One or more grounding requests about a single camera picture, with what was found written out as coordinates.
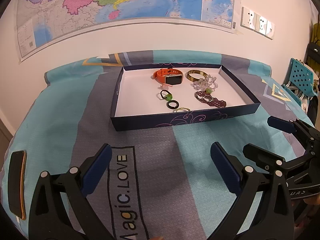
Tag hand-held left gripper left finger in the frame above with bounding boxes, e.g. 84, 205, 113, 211
27, 144, 115, 240

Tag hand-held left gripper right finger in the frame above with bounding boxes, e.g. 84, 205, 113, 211
210, 142, 295, 240

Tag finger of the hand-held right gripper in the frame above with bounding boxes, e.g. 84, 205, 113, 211
267, 116, 320, 153
242, 143, 317, 178

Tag dark purple beaded bracelet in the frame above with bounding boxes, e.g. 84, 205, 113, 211
194, 91, 227, 109

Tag dark blue cardboard box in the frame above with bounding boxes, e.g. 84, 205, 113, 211
110, 64, 261, 132

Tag clear crystal bead bracelet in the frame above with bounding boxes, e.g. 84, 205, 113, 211
191, 75, 220, 90

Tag black cord green bead ring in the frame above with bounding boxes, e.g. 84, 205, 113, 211
159, 90, 173, 101

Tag tortoiseshell bangle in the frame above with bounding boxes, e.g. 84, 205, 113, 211
185, 69, 207, 82

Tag orange smartwatch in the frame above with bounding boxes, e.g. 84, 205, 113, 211
153, 68, 184, 85

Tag dark clothing pile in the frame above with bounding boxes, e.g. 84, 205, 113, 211
301, 79, 320, 123

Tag teal grey printed blanket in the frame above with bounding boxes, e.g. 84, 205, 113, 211
0, 50, 320, 240

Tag blue plastic chair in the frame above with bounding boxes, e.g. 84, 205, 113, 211
282, 57, 314, 105

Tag black smartphone orange case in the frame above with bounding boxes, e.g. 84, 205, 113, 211
7, 150, 27, 221

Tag white wall socket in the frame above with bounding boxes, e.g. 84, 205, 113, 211
241, 6, 257, 30
255, 14, 268, 34

